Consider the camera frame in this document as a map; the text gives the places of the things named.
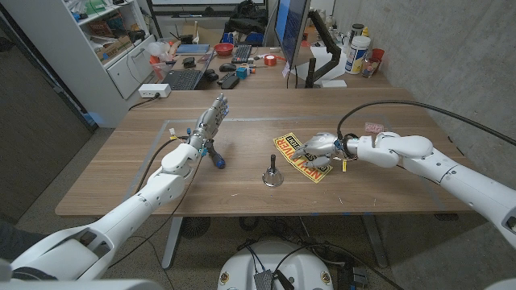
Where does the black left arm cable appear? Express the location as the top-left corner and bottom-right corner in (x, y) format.
(135, 136), (190, 194)

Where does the black round floor fan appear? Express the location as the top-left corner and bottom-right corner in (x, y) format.
(180, 216), (212, 239)

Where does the white power strip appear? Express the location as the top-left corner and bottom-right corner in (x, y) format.
(138, 82), (173, 99)

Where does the silver handbell black handle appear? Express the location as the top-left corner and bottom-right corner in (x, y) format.
(262, 153), (285, 188)

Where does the white shelf cabinet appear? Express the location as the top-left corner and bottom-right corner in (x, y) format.
(0, 0), (158, 128)

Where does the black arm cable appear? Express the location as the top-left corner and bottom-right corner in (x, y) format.
(336, 99), (516, 147)
(135, 136), (190, 194)

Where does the computer monitor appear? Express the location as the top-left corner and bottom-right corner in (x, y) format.
(273, 0), (312, 68)

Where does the black oblong case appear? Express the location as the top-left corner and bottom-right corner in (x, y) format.
(220, 74), (241, 90)

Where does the black backpack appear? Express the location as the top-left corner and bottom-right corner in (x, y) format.
(223, 0), (269, 35)

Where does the white wipes canister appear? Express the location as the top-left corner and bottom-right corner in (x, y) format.
(344, 35), (372, 75)

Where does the white paper sheet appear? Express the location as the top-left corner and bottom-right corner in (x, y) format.
(310, 44), (350, 80)

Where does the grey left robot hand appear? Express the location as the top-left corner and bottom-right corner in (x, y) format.
(188, 93), (230, 152)

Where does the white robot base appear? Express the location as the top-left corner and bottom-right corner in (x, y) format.
(217, 240), (335, 290)

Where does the wooden office desk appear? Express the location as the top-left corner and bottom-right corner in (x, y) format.
(160, 45), (394, 90)

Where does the grey table leg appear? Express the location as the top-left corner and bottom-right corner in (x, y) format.
(160, 216), (185, 270)
(360, 213), (390, 269)

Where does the blue book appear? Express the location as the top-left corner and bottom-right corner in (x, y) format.
(176, 43), (211, 56)

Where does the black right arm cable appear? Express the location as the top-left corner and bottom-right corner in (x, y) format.
(336, 99), (516, 147)

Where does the open black laptop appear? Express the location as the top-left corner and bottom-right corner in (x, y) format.
(162, 48), (217, 91)

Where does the yellow new driver bumper sticker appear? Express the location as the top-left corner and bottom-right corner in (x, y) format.
(273, 131), (334, 184)

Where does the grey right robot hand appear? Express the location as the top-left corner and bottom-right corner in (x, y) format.
(289, 131), (350, 169)

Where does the glass jar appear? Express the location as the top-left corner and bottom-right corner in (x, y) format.
(361, 56), (382, 78)

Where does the red bowl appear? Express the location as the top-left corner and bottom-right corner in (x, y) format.
(213, 42), (235, 56)

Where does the blue black handled screwdriver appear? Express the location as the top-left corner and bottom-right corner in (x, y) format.
(205, 139), (227, 169)

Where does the black keyboard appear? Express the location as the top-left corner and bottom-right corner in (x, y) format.
(231, 43), (254, 64)

